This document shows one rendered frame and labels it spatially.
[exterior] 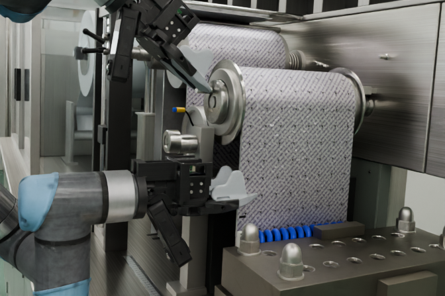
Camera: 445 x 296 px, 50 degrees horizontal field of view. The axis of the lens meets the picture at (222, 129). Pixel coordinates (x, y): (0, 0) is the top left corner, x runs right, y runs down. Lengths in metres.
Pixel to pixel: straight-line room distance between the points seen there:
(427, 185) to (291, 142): 3.18
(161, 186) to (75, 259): 0.16
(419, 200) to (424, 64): 3.15
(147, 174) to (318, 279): 0.28
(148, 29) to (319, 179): 0.40
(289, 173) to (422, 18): 0.36
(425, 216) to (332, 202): 3.13
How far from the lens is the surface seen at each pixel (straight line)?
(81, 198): 0.67
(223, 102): 0.78
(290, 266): 0.66
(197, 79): 0.77
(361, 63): 1.03
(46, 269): 0.70
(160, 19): 0.75
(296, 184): 0.85
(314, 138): 0.85
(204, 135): 0.82
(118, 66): 0.74
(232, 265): 0.74
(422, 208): 4.02
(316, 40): 1.15
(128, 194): 0.68
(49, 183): 0.67
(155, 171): 0.71
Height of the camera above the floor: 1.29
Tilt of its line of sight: 6 degrees down
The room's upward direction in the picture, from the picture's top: 3 degrees clockwise
